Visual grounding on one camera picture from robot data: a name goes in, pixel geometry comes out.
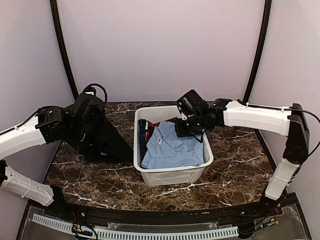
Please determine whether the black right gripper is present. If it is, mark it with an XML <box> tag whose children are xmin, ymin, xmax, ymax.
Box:
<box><xmin>175</xmin><ymin>113</ymin><xmax>205</xmax><ymax>137</ymax></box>

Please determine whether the black long sleeve shirt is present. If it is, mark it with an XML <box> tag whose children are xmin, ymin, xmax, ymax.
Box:
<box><xmin>76</xmin><ymin>113</ymin><xmax>134</xmax><ymax>164</ymax></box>

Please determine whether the white plastic bin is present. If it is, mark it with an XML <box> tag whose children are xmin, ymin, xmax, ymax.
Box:
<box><xmin>133</xmin><ymin>105</ymin><xmax>214</xmax><ymax>187</ymax></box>

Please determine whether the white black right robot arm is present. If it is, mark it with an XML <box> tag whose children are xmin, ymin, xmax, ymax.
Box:
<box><xmin>175</xmin><ymin>96</ymin><xmax>310</xmax><ymax>217</ymax></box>

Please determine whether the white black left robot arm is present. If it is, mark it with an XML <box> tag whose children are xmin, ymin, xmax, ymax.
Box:
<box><xmin>0</xmin><ymin>106</ymin><xmax>105</xmax><ymax>218</ymax></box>

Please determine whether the light blue polo shirt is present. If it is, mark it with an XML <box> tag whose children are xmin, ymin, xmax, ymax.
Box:
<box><xmin>141</xmin><ymin>121</ymin><xmax>204</xmax><ymax>169</ymax></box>

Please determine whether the red navy plaid shirt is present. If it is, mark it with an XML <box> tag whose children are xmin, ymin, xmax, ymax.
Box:
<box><xmin>138</xmin><ymin>117</ymin><xmax>179</xmax><ymax>156</ymax></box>

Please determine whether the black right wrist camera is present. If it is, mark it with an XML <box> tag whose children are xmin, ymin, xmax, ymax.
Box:
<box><xmin>176</xmin><ymin>89</ymin><xmax>209</xmax><ymax>117</ymax></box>

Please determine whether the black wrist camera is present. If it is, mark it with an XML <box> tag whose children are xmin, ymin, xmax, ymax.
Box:
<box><xmin>176</xmin><ymin>89</ymin><xmax>209</xmax><ymax>117</ymax></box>
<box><xmin>71</xmin><ymin>83</ymin><xmax>108</xmax><ymax>124</ymax></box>

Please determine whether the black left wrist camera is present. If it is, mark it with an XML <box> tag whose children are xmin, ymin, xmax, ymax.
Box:
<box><xmin>71</xmin><ymin>83</ymin><xmax>108</xmax><ymax>124</ymax></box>

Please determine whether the white slotted cable duct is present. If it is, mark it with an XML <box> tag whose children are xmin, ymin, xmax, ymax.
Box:
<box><xmin>31</xmin><ymin>213</ymin><xmax>239</xmax><ymax>240</ymax></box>

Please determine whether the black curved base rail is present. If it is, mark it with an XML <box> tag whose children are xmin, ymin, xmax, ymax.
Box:
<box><xmin>53</xmin><ymin>202</ymin><xmax>272</xmax><ymax>225</ymax></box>

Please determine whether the black left frame post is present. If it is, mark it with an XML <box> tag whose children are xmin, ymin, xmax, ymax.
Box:
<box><xmin>49</xmin><ymin>0</ymin><xmax>79</xmax><ymax>100</ymax></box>

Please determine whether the black frame post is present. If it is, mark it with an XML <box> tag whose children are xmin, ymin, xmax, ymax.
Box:
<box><xmin>49</xmin><ymin>0</ymin><xmax>79</xmax><ymax>100</ymax></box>
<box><xmin>243</xmin><ymin>0</ymin><xmax>272</xmax><ymax>102</ymax></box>

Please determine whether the black right frame post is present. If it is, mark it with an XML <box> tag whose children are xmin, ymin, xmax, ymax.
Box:
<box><xmin>243</xmin><ymin>0</ymin><xmax>272</xmax><ymax>102</ymax></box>

